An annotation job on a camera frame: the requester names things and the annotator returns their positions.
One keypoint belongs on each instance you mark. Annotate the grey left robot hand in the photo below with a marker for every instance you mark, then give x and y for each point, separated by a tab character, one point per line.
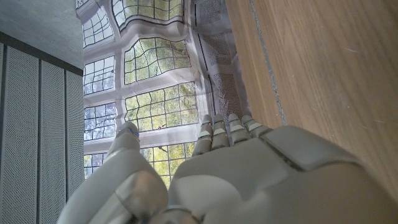
248	177

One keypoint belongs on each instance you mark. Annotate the printed window backdrop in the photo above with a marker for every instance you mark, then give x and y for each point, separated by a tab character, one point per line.
155	99

